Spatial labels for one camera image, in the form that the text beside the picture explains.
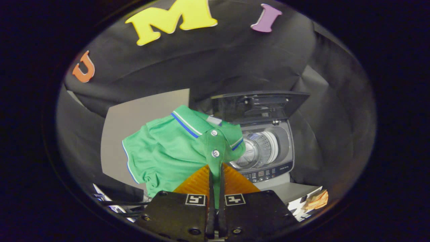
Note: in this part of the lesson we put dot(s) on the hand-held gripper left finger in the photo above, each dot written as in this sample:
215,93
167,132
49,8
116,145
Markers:
178,215

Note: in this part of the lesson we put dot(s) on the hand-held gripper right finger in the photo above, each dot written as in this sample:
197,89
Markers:
255,215

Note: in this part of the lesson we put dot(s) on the green polo shirt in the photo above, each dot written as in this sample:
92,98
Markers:
168,151

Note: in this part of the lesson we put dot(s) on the grey washing machine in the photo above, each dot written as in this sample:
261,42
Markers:
284,148

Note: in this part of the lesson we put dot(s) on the orange paper bundle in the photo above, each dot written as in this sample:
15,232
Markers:
317,200

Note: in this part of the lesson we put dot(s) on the grey cabinet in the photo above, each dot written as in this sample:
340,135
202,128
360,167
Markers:
134,114

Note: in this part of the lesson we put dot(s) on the black backdrop cloth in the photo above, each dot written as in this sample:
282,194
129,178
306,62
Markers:
218,60

